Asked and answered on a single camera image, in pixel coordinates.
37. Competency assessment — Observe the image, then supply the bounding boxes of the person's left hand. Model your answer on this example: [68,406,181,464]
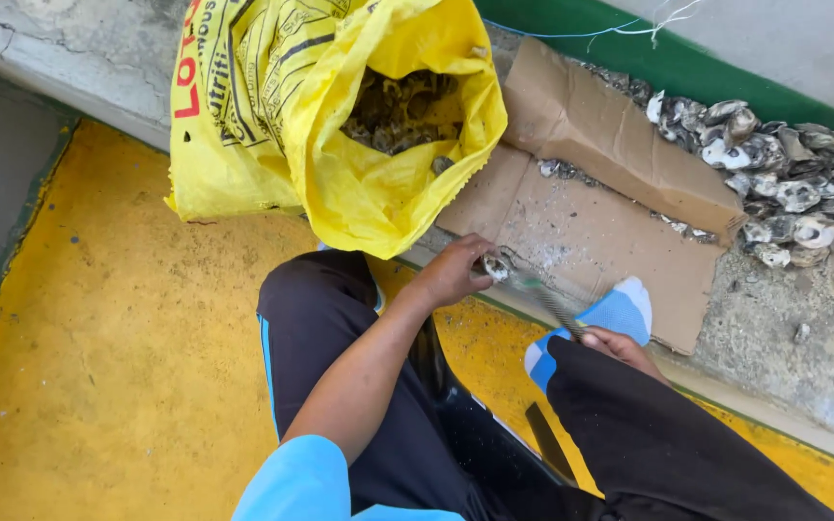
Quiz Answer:
[416,233,499,310]

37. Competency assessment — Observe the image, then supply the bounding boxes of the person's right hand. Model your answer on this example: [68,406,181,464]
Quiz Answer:
[579,326,651,371]

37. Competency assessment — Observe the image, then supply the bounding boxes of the small grey oyster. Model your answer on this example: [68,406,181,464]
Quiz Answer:
[480,252,513,284]

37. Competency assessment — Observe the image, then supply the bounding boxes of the grey metal shucking tool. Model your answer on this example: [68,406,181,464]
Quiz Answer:
[498,262,590,343]

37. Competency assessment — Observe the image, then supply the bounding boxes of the blue and white sock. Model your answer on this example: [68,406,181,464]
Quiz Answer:
[523,275,654,395]

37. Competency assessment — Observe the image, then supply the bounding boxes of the scattered shell fragments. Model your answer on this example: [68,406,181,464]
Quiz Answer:
[537,158,721,246]

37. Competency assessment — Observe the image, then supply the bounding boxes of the brown cardboard sheet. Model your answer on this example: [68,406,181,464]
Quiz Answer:
[434,36,749,356]

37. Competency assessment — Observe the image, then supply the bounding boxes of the black trousers with blue stripe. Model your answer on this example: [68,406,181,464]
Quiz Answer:
[255,249,834,521]

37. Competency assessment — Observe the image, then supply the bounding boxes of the black plastic stool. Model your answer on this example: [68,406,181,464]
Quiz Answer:
[413,315,610,521]

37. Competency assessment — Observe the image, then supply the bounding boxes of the heap of dark oysters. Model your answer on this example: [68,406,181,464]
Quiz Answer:
[338,68,465,178]

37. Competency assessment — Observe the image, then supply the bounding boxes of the yellow printed woven sack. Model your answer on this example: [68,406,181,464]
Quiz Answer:
[164,0,509,261]

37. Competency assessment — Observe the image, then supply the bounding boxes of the pile of grey oyster shells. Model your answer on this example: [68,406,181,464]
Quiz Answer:
[581,62,834,270]

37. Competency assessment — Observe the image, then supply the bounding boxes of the light blue shirt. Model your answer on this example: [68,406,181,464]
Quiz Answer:
[231,434,467,521]

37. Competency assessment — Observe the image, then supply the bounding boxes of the thin blue string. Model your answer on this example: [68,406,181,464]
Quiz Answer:
[484,17,644,39]

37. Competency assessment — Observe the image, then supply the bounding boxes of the thin white string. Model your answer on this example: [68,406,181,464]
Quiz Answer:
[585,0,709,52]

